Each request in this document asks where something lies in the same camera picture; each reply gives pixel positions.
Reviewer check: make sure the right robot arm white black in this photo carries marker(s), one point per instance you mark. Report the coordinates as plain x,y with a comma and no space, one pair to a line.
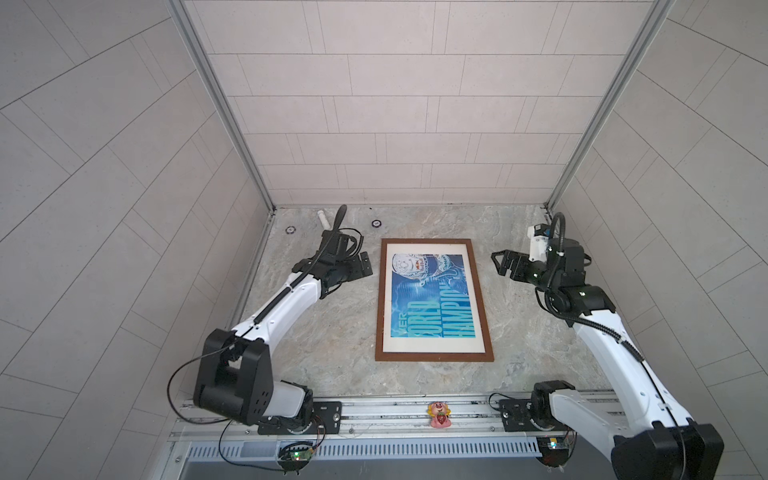
654,436

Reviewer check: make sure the white cylinder tube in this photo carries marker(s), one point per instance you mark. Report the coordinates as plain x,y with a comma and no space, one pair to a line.
323,219

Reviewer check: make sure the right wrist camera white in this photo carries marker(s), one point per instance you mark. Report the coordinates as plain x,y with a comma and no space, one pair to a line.
538,242

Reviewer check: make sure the right circuit board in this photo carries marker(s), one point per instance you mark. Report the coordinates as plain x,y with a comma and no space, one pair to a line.
554,451

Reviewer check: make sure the circuit board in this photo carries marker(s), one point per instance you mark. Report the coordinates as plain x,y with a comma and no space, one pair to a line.
554,451
295,456

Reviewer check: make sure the white mat board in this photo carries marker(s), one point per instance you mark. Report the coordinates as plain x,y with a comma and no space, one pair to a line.
438,345

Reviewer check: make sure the brown wooden picture frame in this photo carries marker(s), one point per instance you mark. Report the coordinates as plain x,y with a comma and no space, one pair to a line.
379,354

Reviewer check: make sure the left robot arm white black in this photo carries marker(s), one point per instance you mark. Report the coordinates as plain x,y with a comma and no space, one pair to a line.
235,375

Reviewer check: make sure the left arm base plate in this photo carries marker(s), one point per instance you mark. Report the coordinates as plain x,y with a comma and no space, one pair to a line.
327,415

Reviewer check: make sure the blue poster with white mat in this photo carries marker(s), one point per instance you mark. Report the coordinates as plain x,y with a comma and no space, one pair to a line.
430,297

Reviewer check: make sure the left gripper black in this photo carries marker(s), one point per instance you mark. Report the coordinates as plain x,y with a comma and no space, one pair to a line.
355,271

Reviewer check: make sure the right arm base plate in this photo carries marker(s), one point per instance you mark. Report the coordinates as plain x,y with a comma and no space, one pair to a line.
516,415

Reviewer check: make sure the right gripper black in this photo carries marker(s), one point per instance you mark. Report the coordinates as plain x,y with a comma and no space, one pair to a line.
520,259

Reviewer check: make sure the pink toy figurine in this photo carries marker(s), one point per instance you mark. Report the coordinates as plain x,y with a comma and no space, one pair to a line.
439,414

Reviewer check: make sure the left circuit board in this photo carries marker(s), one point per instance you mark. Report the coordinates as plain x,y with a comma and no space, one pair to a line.
295,456

